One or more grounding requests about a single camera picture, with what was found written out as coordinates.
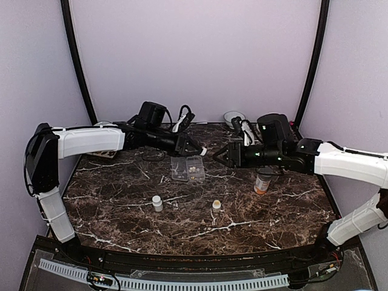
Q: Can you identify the small white bottle cap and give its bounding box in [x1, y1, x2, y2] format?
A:
[200, 147, 207, 156]

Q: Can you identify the clear plastic pill organizer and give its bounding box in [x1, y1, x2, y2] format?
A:
[170, 156, 206, 182]

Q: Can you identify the orange pill bottle grey cap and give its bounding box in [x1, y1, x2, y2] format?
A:
[254, 173, 272, 195]

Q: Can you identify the white pill bottle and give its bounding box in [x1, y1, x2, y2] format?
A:
[212, 199, 221, 213]
[152, 195, 163, 212]

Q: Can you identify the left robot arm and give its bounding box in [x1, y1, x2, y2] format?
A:
[23, 101, 207, 264]

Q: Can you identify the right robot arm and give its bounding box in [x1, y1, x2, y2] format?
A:
[213, 113, 387, 263]

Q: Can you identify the small teal patterned bowl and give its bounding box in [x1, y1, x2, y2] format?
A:
[223, 111, 246, 126]

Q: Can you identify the white pill bottle front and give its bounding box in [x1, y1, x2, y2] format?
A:
[152, 195, 163, 212]

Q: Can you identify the square floral ceramic plate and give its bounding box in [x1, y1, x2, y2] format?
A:
[88, 151, 117, 159]

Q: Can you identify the teal bowl on plate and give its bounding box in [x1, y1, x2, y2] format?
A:
[94, 121, 112, 126]

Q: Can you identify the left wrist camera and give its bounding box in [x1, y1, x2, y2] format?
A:
[172, 105, 195, 133]

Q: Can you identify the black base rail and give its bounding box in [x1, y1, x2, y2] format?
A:
[30, 233, 361, 273]

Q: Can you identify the white slotted cable duct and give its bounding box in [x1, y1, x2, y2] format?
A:
[38, 258, 290, 290]

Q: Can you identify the black right frame post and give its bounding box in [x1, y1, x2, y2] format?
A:
[293, 0, 330, 129]

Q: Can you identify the black frame post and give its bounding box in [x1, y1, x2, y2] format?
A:
[60, 0, 98, 124]
[293, 0, 330, 129]

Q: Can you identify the black left frame post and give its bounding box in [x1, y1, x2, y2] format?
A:
[60, 0, 98, 124]

